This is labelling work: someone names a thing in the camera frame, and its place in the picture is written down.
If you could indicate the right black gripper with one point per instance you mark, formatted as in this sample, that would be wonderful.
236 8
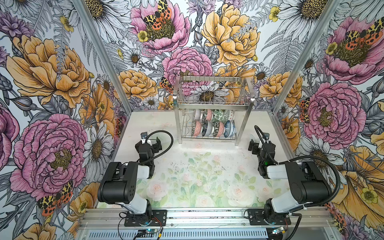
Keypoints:
256 147

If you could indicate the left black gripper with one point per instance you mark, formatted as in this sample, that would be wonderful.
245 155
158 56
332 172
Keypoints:
157 146

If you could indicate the blue floral bowl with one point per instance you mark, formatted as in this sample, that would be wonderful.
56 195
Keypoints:
230 129

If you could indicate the green leaf pattern bowl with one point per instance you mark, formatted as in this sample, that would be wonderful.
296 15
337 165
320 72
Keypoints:
219 116

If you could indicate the dark leaf pattern bowl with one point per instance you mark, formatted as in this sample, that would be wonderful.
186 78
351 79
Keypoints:
216 126

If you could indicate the dark blue-grey bowl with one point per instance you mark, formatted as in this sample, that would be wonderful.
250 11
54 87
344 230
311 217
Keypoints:
198 115

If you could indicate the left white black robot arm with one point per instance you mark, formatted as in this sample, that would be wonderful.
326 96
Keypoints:
119 183

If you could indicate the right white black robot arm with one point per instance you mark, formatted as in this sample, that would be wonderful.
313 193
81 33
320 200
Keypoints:
307 185

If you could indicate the steel two-tier dish rack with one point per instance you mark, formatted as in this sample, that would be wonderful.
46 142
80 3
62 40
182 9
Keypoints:
215 93

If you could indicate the pink patterned outer bowl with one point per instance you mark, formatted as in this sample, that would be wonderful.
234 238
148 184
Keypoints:
196 128

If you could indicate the right green circuit board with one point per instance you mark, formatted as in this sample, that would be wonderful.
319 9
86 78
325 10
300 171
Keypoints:
276 231

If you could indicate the green circuit board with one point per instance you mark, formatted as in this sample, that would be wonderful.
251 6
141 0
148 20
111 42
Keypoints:
147 231
276 231

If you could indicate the left green circuit board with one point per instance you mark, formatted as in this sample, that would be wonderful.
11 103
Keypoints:
147 231

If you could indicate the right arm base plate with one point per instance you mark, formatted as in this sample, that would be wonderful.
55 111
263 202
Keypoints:
258 217

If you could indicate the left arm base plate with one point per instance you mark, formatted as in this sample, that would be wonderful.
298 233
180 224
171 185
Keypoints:
158 218

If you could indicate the aluminium front rail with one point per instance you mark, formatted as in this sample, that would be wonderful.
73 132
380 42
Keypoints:
196 218

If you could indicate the white vented cable duct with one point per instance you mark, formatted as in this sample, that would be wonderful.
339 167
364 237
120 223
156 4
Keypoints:
181 234

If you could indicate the left aluminium frame post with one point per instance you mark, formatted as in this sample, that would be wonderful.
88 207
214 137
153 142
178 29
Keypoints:
96 39

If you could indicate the aluminium frame post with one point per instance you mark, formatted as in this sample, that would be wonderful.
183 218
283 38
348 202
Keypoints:
96 39
313 38

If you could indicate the right aluminium frame post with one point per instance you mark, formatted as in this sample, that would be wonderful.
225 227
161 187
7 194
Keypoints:
313 38

